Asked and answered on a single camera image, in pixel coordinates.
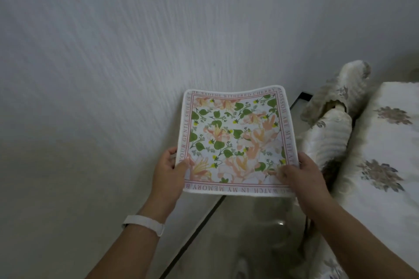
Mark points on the person's left forearm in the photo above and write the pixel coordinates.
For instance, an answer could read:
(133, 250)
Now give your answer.
(131, 256)

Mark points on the green leaf orange flower placemat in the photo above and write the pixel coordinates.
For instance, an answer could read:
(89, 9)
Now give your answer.
(235, 138)

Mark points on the cream quilted chair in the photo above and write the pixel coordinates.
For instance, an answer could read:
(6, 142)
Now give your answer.
(327, 138)

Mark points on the person's right forearm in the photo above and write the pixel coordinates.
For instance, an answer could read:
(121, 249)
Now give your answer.
(360, 249)

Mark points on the table with cream tablecloth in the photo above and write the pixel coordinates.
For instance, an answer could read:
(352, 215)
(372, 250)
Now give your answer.
(392, 210)

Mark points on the person's left hand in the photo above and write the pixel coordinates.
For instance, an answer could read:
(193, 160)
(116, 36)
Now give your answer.
(168, 184)

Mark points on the smartwatch with white band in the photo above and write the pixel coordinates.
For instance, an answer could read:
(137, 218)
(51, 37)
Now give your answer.
(144, 222)

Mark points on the person's right hand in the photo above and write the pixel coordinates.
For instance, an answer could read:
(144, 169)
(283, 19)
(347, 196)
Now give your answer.
(307, 184)

